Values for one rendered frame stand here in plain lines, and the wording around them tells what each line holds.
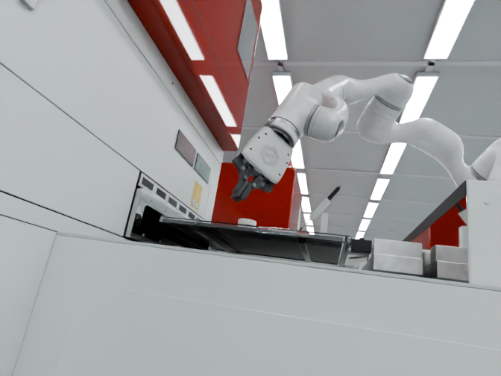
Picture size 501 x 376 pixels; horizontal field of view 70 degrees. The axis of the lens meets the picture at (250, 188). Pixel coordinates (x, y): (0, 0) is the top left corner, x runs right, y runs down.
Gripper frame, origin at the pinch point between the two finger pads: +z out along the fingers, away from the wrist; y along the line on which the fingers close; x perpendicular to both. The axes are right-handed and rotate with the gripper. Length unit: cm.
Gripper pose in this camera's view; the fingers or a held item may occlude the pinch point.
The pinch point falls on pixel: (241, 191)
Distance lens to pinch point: 74.3
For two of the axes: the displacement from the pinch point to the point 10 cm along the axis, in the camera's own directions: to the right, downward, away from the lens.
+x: -4.5, 2.1, 8.7
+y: 7.4, 6.4, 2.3
